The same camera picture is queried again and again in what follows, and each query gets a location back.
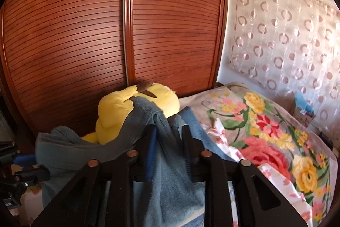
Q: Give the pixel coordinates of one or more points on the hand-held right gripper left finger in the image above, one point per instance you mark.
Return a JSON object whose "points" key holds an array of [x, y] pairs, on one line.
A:
{"points": [[151, 160]]}

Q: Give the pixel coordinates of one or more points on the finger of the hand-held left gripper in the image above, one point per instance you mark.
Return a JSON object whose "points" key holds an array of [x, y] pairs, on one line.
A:
{"points": [[34, 175], [25, 159]]}

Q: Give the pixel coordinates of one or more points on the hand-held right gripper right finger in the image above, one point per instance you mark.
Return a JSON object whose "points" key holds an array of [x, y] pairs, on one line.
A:
{"points": [[190, 144]]}

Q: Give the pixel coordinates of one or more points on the grey-blue pants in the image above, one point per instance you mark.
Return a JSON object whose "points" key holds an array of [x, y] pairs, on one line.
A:
{"points": [[79, 147]]}

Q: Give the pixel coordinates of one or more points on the blue jeans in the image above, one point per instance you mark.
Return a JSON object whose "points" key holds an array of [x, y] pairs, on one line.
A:
{"points": [[191, 120]]}

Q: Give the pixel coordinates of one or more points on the yellow plush toy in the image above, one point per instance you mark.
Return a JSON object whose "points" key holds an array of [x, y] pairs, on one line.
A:
{"points": [[114, 107]]}

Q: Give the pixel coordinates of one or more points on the beige floral blanket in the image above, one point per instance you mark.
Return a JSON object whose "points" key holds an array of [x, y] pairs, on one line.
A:
{"points": [[265, 123]]}

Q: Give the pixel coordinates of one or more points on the white floral bedsheet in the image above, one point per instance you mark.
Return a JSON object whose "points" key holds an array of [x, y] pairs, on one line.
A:
{"points": [[273, 184]]}

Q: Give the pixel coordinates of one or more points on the small cardboard box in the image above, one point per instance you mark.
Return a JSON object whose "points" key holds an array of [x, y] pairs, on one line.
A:
{"points": [[305, 118]]}

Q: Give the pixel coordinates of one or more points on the light blue cloth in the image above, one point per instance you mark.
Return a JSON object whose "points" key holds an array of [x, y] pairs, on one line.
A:
{"points": [[304, 102]]}

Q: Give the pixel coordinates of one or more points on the wooden slatted wardrobe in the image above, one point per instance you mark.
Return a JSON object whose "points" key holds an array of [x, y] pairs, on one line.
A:
{"points": [[79, 30]]}

